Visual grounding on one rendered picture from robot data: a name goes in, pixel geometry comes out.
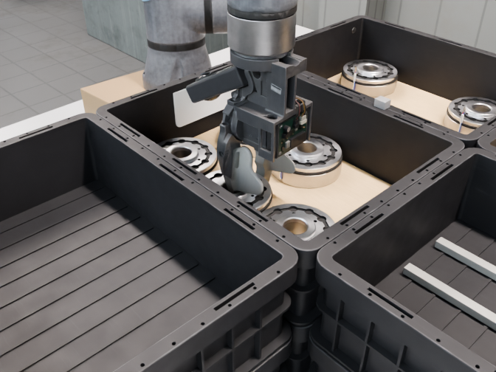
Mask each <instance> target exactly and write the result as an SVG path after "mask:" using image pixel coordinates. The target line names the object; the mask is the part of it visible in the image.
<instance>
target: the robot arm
mask: <svg viewBox="0 0 496 372"><path fill-rule="evenodd" d="M142 1H143V7H144V14H145V28H146V35H147V42H148V53H147V57H146V61H145V70H144V71H143V73H142V81H143V87H144V89H145V90H148V89H152V88H153V87H156V86H160V85H162V84H164V83H168V82H171V81H173V80H176V79H179V78H183V77H185V76H188V75H191V74H193V73H196V72H200V71H201V70H204V69H208V68H210V67H212V65H211V62H210V57H209V55H208V52H207V48H206V44H205V34H216V33H227V45H228V46H229V47H230V62H231V63H232V64H233V66H230V67H227V68H226V69H222V70H221V71H218V72H215V73H213V72H204V73H202V74H200V75H199V76H198V77H197V78H196V82H194V83H192V84H190V85H188V86H186V90H187V93H188V95H189V97H190V99H191V101H192V103H197V102H200V101H203V100H204V101H205V100H206V101H212V100H215V99H217V98H218V97H219V96H220V95H221V94H223V93H226V92H230V91H232V90H235V89H236V90H235V91H233V92H231V98H230V99H228V100H227V105H226V106H225V108H224V110H223V112H222V113H223V119H222V123H220V125H219V126H220V131H219V136H218V142H217V157H218V163H219V166H220V169H221V173H222V174H223V175H224V181H225V183H226V185H227V188H228V190H229V192H231V193H240V192H245V193H250V194H254V195H261V194H262V192H263V191H264V185H263V182H262V181H261V180H260V178H259V177H258V176H257V174H256V173H258V174H260V175H261V176H262V177H264V178H265V179H266V180H267V181H268V182H269V180H270V177H271V175H272V171H278V172H282V173H294V172H295V164H294V162H293V161H292V160H291V159H290V158H289V157H288V156H287V155H285V153H287V152H289V151H290V150H292V149H293V148H295V147H297V146H298V145H300V144H302V143H303V142H305V141H306V140H310V135H311V116H312V106H313V102H312V101H310V100H307V99H304V98H302V97H299V96H297V95H296V86H297V74H299V73H301V72H303V71H305V70H306V64H307V58H304V57H302V56H299V55H296V54H293V47H294V46H295V34H296V17H297V0H142ZM307 120H308V123H307ZM240 141H241V142H242V141H243V143H245V144H247V145H249V146H251V147H253V148H254V150H255V164H256V172H254V170H253V167H252V164H253V155H252V152H251V150H250V149H249V148H248V147H247V146H241V143H240Z"/></svg>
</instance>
